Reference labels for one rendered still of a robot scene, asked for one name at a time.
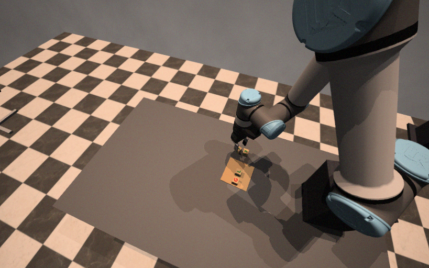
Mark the orange flat mat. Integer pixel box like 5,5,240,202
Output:
221,157,255,191

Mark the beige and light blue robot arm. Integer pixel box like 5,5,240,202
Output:
236,0,429,238

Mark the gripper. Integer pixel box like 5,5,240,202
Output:
231,116,261,152

